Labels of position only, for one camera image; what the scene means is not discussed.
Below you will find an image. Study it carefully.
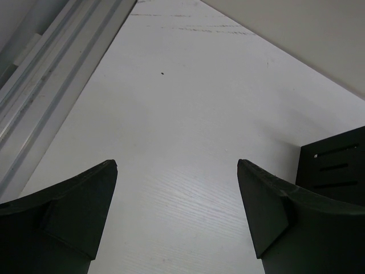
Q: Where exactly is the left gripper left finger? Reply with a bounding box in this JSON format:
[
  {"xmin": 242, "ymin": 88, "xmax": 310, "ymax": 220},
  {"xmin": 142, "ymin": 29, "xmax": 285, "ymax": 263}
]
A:
[{"xmin": 1, "ymin": 160, "xmax": 117, "ymax": 273}]

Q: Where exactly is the aluminium rail left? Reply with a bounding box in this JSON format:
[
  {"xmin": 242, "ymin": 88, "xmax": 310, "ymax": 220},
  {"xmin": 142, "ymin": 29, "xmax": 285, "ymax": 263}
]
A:
[{"xmin": 1, "ymin": 1, "xmax": 136, "ymax": 202}]

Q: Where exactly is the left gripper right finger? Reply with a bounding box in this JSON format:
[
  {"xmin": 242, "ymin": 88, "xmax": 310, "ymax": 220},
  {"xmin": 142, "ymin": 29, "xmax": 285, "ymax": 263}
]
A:
[{"xmin": 237, "ymin": 159, "xmax": 364, "ymax": 273}]

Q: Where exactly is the black utensil container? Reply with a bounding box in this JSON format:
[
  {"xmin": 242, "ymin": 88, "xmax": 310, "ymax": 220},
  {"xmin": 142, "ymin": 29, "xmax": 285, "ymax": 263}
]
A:
[{"xmin": 295, "ymin": 127, "xmax": 365, "ymax": 206}]

